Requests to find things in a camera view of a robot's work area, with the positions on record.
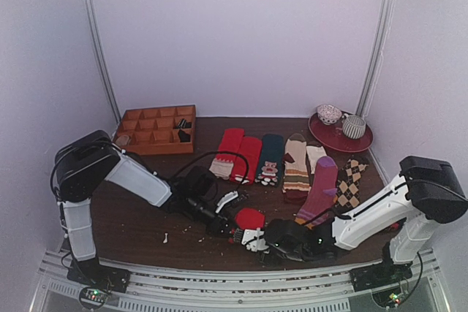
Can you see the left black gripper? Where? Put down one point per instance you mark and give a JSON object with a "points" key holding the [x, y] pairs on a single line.
{"points": [[216, 229]]}

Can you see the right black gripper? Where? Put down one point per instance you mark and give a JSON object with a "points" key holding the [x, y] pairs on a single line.
{"points": [[264, 256]]}

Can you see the red sock with white cuff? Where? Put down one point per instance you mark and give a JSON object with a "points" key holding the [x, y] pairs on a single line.
{"points": [[249, 218]]}

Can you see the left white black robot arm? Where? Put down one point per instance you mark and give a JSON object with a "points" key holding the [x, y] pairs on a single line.
{"points": [[80, 167]]}

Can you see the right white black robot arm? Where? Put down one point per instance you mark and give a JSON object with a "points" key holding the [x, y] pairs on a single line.
{"points": [[425, 194]]}

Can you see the red sock beige cuff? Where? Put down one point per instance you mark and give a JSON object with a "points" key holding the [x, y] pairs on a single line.
{"points": [[223, 162]]}

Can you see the beige striped sock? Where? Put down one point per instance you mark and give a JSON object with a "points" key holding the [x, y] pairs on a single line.
{"points": [[296, 186]]}

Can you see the dark teal reindeer sock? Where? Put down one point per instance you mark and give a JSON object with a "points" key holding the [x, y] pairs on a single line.
{"points": [[270, 165]]}

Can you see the purple striped sock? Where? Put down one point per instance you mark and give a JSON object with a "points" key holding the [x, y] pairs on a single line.
{"points": [[322, 194]]}

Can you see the red sock white trim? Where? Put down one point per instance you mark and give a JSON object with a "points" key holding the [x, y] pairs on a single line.
{"points": [[245, 172]]}

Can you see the black binder clips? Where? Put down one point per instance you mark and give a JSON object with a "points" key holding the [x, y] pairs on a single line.
{"points": [[182, 130]]}

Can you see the cream sock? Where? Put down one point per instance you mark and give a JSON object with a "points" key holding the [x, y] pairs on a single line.
{"points": [[314, 153]]}

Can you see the tan argyle sock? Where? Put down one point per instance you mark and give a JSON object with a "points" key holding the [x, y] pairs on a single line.
{"points": [[348, 183]]}

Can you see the orange wooden compartment tray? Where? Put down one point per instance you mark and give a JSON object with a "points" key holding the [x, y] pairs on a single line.
{"points": [[149, 131]]}

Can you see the dark red round plate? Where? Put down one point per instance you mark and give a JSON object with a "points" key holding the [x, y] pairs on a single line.
{"points": [[331, 136]]}

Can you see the patterned pink bowl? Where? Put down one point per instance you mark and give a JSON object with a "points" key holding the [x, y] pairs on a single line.
{"points": [[328, 114]]}

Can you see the black orange argyle sock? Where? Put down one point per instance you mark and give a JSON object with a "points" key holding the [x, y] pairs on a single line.
{"points": [[394, 227]]}

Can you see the striped grey cup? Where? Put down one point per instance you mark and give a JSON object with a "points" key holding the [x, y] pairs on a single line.
{"points": [[353, 126]]}

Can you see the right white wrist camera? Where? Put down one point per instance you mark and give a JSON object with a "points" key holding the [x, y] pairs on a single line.
{"points": [[253, 240]]}

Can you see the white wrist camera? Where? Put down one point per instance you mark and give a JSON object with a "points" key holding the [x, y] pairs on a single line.
{"points": [[253, 240], [231, 199]]}

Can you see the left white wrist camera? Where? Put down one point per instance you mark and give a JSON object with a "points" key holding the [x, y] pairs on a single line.
{"points": [[231, 199]]}

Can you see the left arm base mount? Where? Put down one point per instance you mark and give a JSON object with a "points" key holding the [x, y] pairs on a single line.
{"points": [[99, 282]]}

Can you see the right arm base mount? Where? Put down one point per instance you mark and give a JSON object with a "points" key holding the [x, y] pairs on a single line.
{"points": [[384, 280]]}

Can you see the metal base rail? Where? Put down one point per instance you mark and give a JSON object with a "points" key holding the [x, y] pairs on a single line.
{"points": [[319, 289]]}

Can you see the right aluminium frame post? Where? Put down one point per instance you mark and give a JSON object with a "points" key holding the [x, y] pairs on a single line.
{"points": [[376, 58]]}

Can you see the aluminium frame post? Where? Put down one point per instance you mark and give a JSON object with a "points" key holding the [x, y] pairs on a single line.
{"points": [[100, 59], [376, 58]]}

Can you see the left aluminium frame post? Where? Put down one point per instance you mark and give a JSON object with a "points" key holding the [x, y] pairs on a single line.
{"points": [[100, 59]]}

